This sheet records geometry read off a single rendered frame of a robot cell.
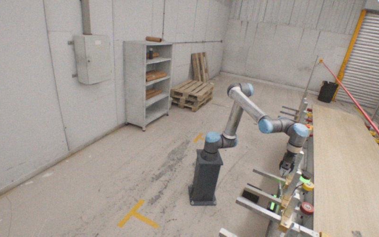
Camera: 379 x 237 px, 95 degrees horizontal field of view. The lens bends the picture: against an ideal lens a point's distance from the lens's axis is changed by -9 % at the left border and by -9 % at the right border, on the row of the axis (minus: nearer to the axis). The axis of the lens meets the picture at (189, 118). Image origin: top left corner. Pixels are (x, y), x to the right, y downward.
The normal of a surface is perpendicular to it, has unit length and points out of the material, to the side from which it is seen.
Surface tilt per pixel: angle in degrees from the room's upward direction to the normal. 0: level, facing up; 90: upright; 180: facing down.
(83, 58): 90
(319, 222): 0
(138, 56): 90
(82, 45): 90
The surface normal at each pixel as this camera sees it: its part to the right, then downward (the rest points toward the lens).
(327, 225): 0.11, -0.90
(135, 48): -0.42, 0.35
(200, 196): 0.09, 0.43
